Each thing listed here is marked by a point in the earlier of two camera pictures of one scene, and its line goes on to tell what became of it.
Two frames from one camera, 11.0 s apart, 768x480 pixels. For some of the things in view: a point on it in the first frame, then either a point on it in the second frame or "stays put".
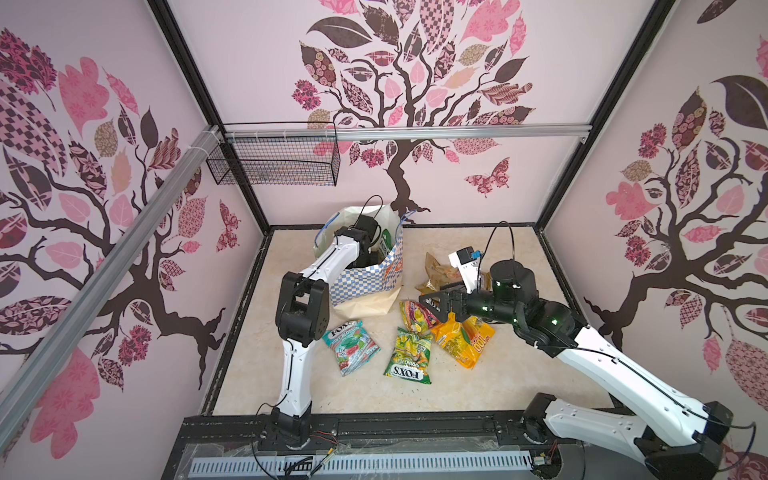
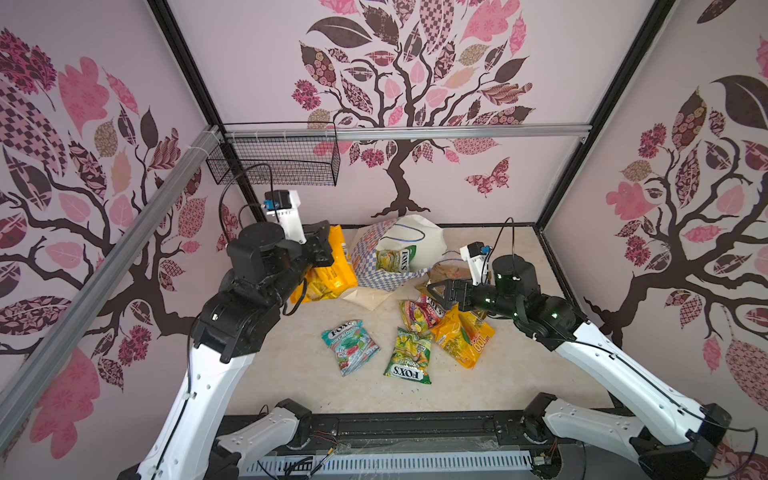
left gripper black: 372,258 to 317,233
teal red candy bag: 351,344 stays put
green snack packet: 386,241 to 395,260
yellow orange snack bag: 465,340 stays put
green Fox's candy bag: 411,356 stays put
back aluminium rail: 498,132 stays put
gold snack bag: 438,275 stays put
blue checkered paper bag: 365,290 to 395,234
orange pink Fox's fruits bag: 415,316 stays put
